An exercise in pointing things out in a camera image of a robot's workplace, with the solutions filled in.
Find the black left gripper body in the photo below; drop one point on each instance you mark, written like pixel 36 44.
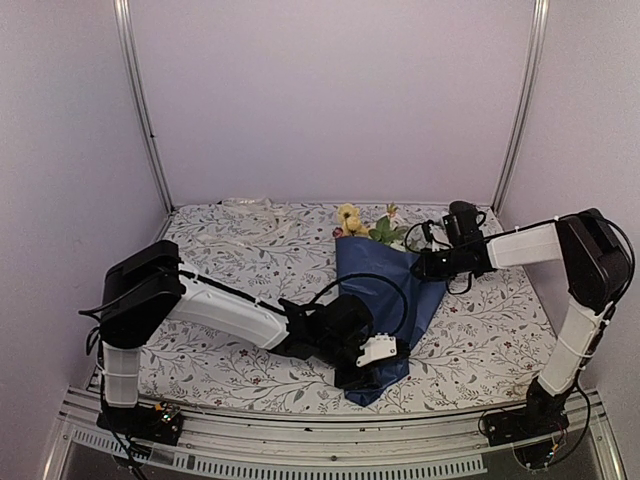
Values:
pixel 332 352

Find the floral patterned tablecloth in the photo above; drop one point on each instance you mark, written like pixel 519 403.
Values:
pixel 485 344

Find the left aluminium frame post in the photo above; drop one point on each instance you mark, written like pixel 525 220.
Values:
pixel 124 25

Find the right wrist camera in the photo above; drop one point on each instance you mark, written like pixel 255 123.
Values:
pixel 435 236

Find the blue wrapping paper sheet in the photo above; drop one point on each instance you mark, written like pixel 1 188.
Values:
pixel 404 309

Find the dark grey metal mug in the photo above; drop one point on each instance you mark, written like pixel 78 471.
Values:
pixel 479 218

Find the right aluminium frame post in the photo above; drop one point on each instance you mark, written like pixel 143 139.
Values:
pixel 534 54

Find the clear plastic wrap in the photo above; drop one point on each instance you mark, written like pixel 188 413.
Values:
pixel 247 223

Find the yellow fake flower stem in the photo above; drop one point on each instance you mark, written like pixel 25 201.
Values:
pixel 349 217

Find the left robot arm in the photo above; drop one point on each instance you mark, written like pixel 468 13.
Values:
pixel 155 284

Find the front aluminium rail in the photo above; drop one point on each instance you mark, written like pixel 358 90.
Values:
pixel 223 443

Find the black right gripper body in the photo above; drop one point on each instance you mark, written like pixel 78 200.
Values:
pixel 442 268

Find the aluminium frame post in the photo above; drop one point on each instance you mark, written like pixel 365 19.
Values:
pixel 534 54
pixel 124 25

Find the white fake flower stem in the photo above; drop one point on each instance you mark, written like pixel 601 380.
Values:
pixel 390 229

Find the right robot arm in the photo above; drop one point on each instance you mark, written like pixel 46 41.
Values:
pixel 581 264

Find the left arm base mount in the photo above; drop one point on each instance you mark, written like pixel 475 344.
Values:
pixel 161 424

